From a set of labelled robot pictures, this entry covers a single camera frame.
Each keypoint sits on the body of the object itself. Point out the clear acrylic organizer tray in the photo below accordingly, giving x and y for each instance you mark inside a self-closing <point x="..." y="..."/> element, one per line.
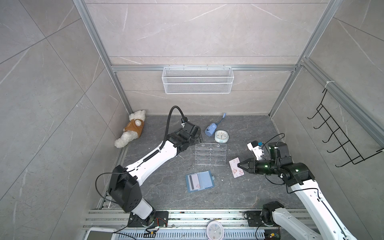
<point x="210" y="154"/>

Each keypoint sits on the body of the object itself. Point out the small white round clock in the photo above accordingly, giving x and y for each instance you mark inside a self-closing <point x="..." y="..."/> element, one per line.
<point x="221" y="136"/>

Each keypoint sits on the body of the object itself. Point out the blue leather card holder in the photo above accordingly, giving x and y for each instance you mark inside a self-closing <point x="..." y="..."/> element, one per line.
<point x="206" y="181"/>

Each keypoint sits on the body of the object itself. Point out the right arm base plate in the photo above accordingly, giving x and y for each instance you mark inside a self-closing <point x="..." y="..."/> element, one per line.
<point x="256" y="218"/>

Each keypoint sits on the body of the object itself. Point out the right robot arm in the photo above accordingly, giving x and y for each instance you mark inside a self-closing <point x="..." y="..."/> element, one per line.
<point x="298" y="179"/>

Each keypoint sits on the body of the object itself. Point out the white wire mesh basket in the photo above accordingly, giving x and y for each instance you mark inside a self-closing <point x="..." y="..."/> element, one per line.
<point x="197" y="80"/>

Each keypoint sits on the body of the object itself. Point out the blue brush tool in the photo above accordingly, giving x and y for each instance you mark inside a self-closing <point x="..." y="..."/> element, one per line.
<point x="211" y="129"/>

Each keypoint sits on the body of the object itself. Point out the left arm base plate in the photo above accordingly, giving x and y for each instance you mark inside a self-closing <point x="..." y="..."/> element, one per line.
<point x="159" y="218"/>

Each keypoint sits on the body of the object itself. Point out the aluminium front rail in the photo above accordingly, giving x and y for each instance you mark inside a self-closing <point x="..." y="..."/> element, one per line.
<point x="235" y="224"/>

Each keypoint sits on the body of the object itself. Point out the card with black stripe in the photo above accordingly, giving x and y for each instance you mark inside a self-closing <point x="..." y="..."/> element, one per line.
<point x="193" y="182"/>

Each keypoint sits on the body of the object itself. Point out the white tablet device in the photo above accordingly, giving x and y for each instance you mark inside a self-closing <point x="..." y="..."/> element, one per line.
<point x="97" y="233"/>

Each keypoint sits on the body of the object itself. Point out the white teddy bear brown vest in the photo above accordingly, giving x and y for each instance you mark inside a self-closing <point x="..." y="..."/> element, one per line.
<point x="133" y="130"/>

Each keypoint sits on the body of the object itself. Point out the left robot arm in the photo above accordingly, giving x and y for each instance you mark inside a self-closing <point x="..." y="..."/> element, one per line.
<point x="125" y="183"/>

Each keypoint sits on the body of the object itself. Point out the white clock at front edge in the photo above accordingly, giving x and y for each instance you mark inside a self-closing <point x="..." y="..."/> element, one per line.
<point x="215" y="230"/>

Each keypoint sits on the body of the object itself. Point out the pink white credit card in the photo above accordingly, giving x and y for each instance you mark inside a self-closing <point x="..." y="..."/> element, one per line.
<point x="237" y="172"/>

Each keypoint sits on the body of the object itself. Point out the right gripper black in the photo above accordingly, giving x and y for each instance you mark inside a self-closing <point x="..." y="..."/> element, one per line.
<point x="252" y="165"/>

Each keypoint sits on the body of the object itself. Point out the black wire hook rack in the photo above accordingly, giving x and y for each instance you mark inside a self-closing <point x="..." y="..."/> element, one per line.
<point x="343" y="142"/>

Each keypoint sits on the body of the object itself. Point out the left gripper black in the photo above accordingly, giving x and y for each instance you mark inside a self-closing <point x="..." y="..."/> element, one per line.
<point x="198" y="134"/>

